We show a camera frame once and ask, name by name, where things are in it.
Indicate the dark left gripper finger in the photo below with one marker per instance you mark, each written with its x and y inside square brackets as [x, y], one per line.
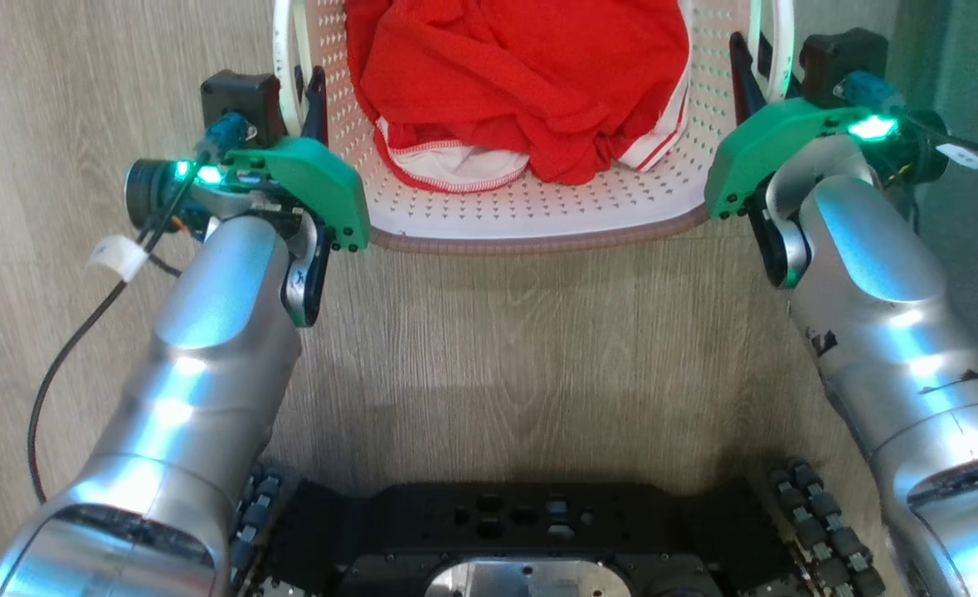
[299, 83]
[317, 108]

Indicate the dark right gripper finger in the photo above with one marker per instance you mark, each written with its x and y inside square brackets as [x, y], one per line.
[766, 58]
[744, 83]

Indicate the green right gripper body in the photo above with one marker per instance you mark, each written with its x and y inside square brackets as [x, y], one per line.
[758, 145]

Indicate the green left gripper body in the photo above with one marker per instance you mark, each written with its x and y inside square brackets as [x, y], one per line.
[323, 178]

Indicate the white perforated laundry basket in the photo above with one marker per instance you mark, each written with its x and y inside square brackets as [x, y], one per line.
[538, 211]

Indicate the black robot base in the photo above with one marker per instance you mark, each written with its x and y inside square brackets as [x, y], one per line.
[538, 518]

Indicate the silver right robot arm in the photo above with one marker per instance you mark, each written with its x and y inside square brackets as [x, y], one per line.
[887, 332]

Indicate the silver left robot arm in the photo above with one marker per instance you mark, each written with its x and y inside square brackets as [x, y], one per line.
[206, 332]

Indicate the red garment with white trim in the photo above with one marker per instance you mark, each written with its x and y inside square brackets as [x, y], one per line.
[522, 83]

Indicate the black left roller wheel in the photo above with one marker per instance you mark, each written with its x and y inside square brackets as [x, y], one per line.
[256, 514]

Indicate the black roller wheel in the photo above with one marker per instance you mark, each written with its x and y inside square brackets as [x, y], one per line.
[829, 531]
[256, 514]

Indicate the black right roller wheel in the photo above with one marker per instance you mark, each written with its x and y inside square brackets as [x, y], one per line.
[829, 531]

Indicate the silver metal waist plate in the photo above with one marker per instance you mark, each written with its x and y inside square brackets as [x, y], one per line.
[530, 578]

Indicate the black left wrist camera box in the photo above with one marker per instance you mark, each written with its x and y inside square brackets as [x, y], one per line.
[240, 99]

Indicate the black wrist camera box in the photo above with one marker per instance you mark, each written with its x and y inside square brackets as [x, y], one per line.
[837, 54]
[240, 99]

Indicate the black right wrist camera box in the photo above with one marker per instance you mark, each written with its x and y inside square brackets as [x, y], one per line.
[837, 54]

